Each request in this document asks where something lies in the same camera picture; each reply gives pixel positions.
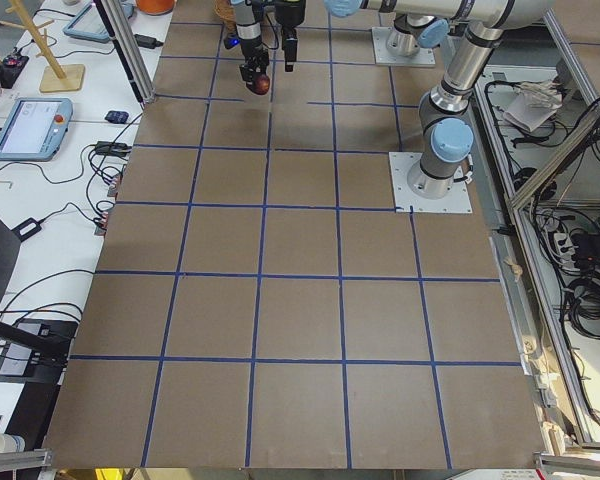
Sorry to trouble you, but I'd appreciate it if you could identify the metal base plate image-right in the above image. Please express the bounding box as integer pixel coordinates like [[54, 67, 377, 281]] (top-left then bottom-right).
[[389, 152, 473, 214]]

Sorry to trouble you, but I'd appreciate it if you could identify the black laptop stand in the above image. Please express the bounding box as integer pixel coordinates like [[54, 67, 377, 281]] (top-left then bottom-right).
[[0, 220, 77, 385]]

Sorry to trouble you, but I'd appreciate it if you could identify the blue teach pendant far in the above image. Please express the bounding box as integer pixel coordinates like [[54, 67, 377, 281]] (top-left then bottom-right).
[[63, 1, 113, 43]]

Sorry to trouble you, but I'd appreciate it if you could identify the silver robot arm image-right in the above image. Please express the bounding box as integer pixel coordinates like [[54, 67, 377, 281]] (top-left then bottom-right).
[[231, 0, 553, 200]]

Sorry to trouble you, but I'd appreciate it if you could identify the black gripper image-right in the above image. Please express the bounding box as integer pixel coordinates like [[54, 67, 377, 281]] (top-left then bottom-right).
[[239, 38, 298, 86]]

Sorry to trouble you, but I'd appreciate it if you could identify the orange object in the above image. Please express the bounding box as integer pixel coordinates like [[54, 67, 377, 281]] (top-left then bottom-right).
[[136, 0, 176, 16]]

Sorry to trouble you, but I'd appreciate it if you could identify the wooden stand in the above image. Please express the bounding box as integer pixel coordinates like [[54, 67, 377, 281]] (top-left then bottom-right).
[[5, 0, 86, 94]]

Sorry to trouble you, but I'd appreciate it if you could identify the blue teach pendant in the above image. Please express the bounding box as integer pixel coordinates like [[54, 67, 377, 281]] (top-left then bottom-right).
[[0, 98, 73, 162], [63, 1, 113, 43]]

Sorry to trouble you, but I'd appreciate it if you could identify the dark red apple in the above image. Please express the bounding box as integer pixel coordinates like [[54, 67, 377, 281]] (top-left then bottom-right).
[[248, 74, 271, 96]]

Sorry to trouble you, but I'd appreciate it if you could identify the metal base plate image-left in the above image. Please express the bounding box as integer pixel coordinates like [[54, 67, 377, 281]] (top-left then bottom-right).
[[371, 27, 436, 68]]

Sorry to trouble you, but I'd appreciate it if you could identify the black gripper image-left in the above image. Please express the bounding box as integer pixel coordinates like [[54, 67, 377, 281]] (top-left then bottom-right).
[[274, 0, 306, 39]]

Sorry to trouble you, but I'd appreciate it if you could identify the white power strip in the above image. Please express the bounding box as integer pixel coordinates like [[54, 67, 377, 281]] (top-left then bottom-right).
[[549, 222, 575, 268]]

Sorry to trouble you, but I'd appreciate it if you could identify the blue teach pendant near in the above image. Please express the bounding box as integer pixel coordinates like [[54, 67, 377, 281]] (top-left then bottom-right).
[[0, 98, 73, 162]]

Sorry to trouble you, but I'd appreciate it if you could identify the dark blue small device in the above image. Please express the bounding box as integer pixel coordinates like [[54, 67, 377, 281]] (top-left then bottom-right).
[[104, 110, 129, 124]]

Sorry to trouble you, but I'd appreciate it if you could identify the woven wicker basket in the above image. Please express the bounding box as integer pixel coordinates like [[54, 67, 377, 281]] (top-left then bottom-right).
[[214, 0, 235, 22]]

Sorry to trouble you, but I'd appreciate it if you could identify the aluminium frame post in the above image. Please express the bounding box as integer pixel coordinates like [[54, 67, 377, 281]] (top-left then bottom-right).
[[94, 0, 156, 105]]

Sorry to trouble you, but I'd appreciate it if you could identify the crumpled white paper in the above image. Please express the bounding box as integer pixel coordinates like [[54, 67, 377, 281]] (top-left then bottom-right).
[[503, 80, 563, 133]]

